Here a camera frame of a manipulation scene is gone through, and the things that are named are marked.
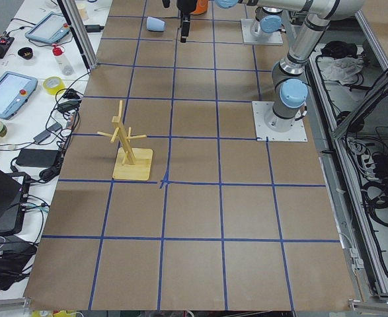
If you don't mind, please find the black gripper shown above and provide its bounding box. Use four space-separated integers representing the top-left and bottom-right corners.
162 0 197 43

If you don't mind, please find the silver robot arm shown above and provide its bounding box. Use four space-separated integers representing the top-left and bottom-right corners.
147 1 282 43
243 1 364 120

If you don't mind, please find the wooden cup tree stand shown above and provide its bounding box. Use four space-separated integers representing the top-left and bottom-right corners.
97 100 153 181

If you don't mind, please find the orange cylindrical container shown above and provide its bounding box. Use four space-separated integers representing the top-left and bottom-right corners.
192 0 208 15

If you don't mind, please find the black power adapter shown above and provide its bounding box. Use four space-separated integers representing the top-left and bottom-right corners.
85 24 104 33

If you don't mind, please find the clear squeeze bottle red cap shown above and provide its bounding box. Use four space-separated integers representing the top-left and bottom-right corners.
52 44 74 75

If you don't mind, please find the far blue teach pendant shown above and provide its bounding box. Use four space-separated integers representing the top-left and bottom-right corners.
25 12 69 44

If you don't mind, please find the blue teach pendant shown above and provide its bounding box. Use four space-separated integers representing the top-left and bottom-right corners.
25 12 69 44
0 71 38 120

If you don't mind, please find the yellow tape roll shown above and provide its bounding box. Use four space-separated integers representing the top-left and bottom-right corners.
43 76 65 95

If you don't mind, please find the black bowl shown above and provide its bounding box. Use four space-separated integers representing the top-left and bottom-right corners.
18 47 34 60

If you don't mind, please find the white crumpled cloth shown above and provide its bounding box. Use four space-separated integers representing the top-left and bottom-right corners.
322 57 364 85

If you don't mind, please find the near blue teach pendant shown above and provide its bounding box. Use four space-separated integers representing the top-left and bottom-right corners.
0 71 38 120

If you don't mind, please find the large black power brick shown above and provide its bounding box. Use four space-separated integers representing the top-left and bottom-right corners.
16 149 59 168

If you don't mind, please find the black laptop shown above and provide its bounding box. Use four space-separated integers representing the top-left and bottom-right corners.
0 170 30 236

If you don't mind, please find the aluminium frame post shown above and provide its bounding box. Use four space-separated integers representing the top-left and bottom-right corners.
58 0 98 71

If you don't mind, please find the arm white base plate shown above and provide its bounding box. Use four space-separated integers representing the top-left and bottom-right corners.
252 101 307 142
241 18 283 46

